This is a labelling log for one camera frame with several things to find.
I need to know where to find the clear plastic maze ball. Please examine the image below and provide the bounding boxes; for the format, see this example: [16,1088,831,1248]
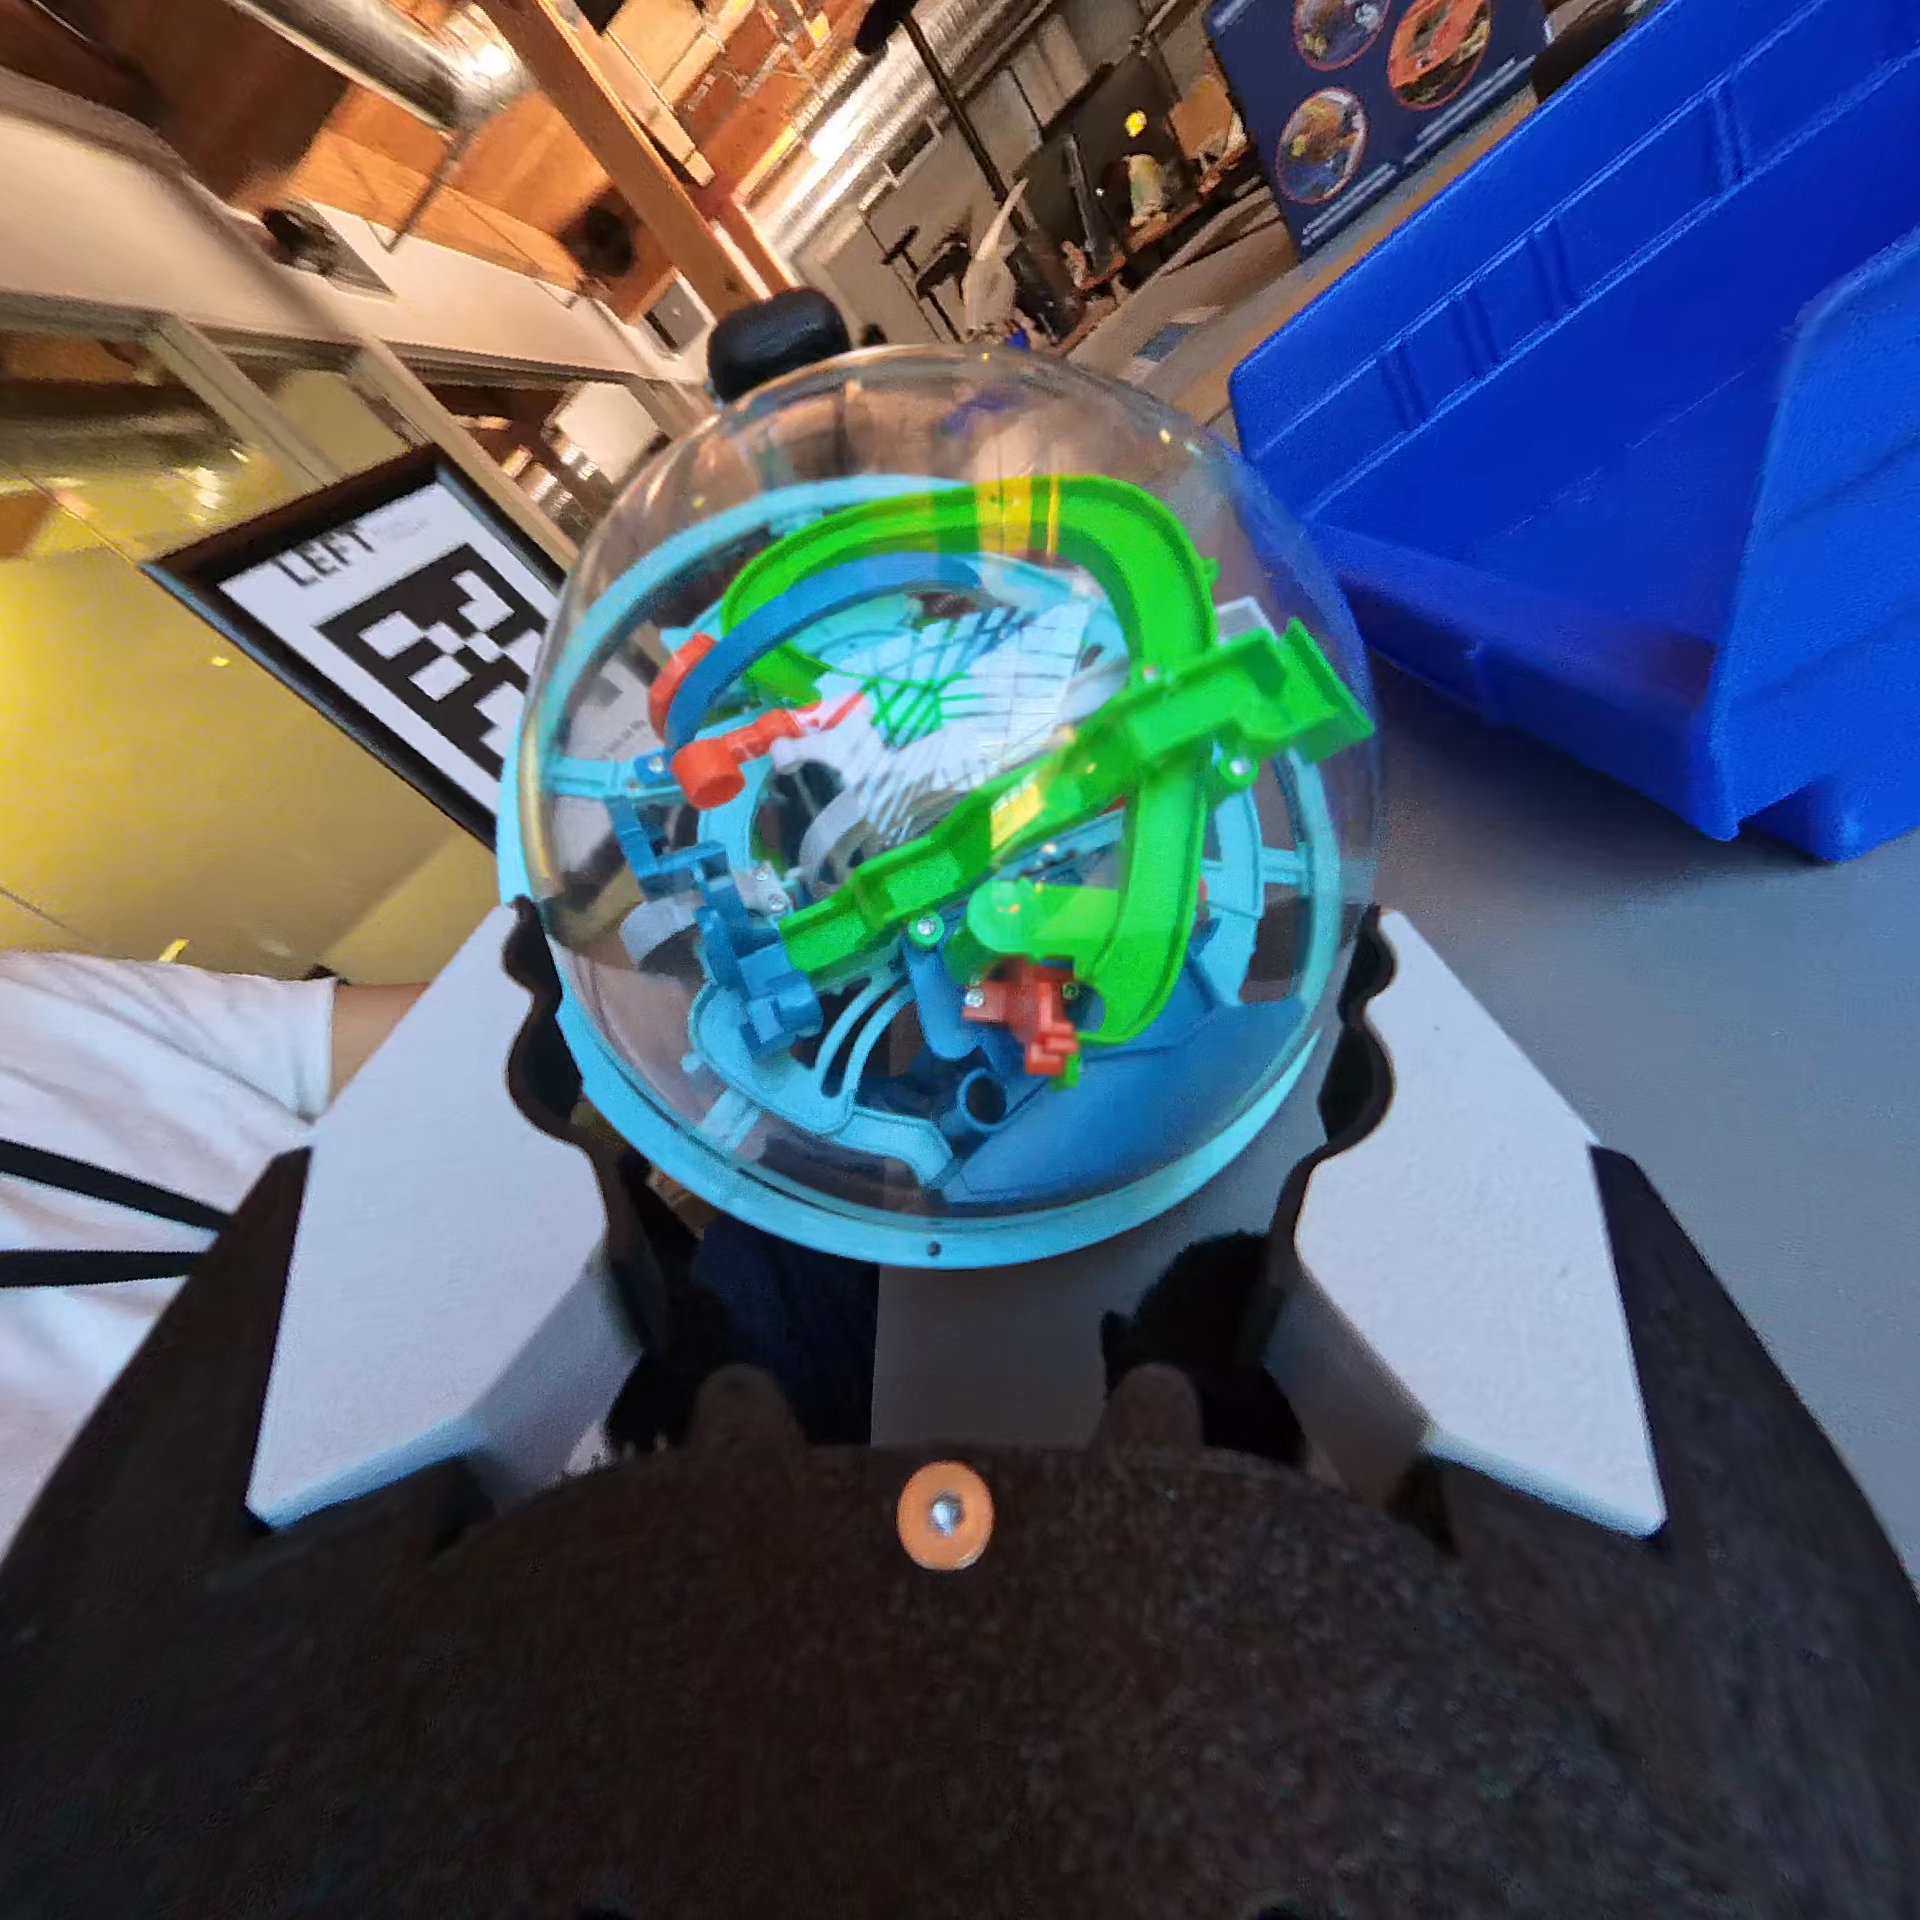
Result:
[499,347,1384,1268]

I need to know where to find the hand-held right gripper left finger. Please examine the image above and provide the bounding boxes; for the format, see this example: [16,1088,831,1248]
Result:
[248,896,650,1528]

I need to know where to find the black lanyard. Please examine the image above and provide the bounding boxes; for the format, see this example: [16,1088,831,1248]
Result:
[0,1136,226,1292]

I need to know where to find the blue plastic bin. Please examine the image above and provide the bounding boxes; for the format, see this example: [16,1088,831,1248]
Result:
[1229,0,1920,864]

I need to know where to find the black framed marker sign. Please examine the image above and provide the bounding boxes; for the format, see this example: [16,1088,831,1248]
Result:
[141,442,578,847]

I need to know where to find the blue game leaflet stand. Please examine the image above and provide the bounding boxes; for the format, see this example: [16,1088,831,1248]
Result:
[1208,0,1554,255]

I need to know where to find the dark blue jeans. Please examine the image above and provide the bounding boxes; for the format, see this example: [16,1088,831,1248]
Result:
[698,1215,881,1445]

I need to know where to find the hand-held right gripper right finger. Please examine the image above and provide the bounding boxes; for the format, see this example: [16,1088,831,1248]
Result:
[1264,903,1669,1541]

